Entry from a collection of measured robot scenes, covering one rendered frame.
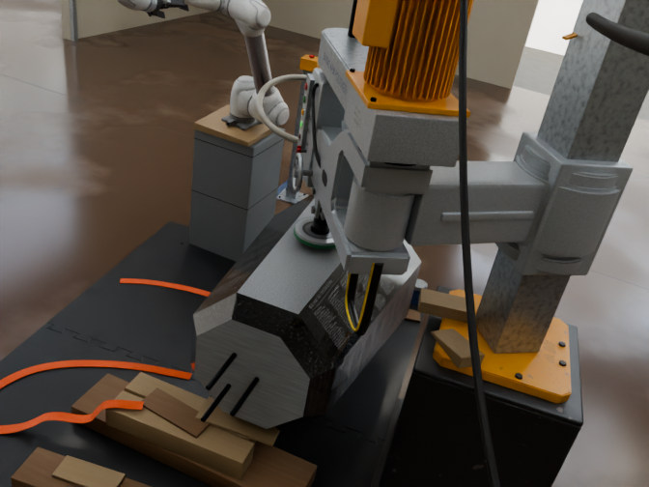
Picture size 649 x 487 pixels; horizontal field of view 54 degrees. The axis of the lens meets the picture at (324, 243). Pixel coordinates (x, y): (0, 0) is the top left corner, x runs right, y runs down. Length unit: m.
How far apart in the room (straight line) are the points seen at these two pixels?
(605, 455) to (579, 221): 1.63
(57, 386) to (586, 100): 2.48
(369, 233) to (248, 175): 1.93
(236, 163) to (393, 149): 2.16
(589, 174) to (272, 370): 1.27
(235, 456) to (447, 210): 1.31
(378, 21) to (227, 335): 1.28
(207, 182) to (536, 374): 2.29
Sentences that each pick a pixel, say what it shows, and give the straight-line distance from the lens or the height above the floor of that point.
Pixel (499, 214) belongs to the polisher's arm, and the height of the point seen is 1.38.
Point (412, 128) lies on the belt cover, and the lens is 1.66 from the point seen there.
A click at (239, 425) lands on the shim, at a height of 0.22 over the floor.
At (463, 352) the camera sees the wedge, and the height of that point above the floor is 0.82.
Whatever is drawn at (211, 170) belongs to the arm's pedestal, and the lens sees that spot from 3.85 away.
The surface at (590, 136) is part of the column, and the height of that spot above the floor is 1.64.
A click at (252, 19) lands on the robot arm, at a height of 1.53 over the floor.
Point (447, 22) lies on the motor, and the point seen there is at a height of 1.93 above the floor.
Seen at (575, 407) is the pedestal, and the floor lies 0.74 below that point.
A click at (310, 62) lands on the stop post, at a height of 1.06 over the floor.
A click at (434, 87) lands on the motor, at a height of 1.77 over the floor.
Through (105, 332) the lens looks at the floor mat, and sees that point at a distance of 3.46.
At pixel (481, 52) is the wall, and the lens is 9.32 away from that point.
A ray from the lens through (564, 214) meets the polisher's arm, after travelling 2.11.
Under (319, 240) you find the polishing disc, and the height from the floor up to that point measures 0.89.
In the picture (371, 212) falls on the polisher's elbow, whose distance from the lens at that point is 1.84.
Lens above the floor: 2.21
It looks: 30 degrees down
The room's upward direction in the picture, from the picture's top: 10 degrees clockwise
